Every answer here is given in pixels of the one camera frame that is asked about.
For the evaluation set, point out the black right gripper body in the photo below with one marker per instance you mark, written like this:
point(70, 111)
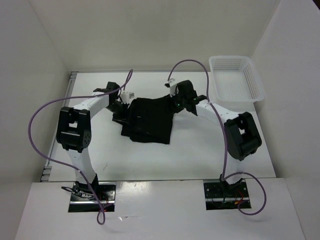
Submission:
point(179, 101)

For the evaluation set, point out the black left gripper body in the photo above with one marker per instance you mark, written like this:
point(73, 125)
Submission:
point(119, 111)

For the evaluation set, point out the black shorts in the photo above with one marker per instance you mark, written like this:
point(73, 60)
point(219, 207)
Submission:
point(149, 120)

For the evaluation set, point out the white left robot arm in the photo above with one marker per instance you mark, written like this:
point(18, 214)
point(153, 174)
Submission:
point(74, 133)

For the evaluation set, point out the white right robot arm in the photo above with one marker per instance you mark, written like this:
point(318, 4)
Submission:
point(240, 134)

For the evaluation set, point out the white plastic basket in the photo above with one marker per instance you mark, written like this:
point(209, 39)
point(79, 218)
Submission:
point(236, 81)

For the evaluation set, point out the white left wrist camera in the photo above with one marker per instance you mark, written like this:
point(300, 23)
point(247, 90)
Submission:
point(127, 97)

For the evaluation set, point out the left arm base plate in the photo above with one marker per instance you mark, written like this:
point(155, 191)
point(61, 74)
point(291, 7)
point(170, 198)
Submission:
point(85, 202)

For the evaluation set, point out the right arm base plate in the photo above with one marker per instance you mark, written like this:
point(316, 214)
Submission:
point(219, 196)

